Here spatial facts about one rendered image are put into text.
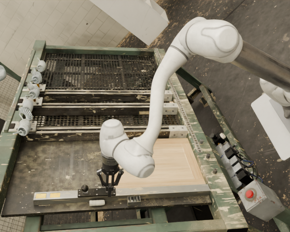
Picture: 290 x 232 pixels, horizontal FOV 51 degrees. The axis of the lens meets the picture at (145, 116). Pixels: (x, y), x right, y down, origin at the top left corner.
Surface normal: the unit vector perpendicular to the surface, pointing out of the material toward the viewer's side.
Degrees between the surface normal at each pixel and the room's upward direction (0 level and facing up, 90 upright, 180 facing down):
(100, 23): 90
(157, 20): 90
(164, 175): 55
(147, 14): 90
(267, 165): 0
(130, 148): 28
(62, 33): 90
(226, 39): 81
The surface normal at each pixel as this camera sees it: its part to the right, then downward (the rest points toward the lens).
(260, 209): 0.15, 0.59
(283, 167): -0.75, -0.47
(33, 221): 0.10, -0.81
